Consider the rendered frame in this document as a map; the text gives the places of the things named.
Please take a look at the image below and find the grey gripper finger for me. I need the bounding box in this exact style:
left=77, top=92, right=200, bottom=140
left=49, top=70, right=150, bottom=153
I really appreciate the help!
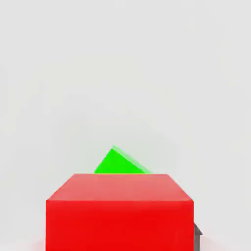
left=193, top=222, right=203, bottom=251

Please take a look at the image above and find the small red cube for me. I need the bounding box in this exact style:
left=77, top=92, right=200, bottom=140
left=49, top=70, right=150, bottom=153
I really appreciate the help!
left=46, top=173, right=195, bottom=251

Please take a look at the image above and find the small green cube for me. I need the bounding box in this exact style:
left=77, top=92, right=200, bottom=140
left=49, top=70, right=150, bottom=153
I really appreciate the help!
left=94, top=145, right=153, bottom=175

